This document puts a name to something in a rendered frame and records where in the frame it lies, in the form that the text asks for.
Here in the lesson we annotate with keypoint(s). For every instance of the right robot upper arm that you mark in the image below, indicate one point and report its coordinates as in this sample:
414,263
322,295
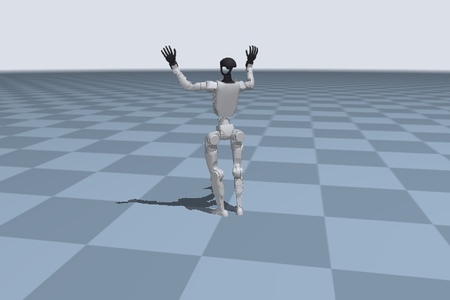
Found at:
245,85

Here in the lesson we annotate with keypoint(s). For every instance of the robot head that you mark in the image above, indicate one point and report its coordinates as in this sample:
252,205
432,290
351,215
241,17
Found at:
229,63

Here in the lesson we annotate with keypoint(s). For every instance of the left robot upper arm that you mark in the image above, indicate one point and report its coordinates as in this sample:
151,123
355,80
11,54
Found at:
208,86

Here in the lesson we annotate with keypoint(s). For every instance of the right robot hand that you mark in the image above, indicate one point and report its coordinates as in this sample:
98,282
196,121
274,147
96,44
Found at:
251,56

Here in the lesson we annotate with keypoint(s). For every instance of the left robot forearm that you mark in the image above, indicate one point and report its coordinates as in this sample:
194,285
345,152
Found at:
181,78

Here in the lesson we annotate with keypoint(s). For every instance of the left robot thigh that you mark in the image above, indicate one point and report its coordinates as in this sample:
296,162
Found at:
211,154

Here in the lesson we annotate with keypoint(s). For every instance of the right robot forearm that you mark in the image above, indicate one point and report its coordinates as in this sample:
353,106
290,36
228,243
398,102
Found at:
249,74

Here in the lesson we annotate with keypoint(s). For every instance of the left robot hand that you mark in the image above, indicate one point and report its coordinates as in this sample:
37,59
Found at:
171,57

